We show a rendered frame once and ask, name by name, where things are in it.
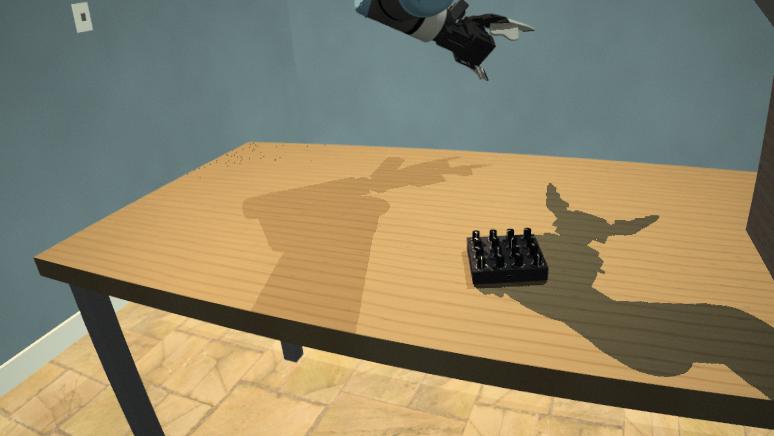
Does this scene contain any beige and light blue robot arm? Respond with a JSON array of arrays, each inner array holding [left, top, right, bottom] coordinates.
[[355, 0, 774, 42]]

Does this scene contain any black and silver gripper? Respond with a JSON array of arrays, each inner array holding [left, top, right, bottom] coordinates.
[[433, 8, 534, 81]]

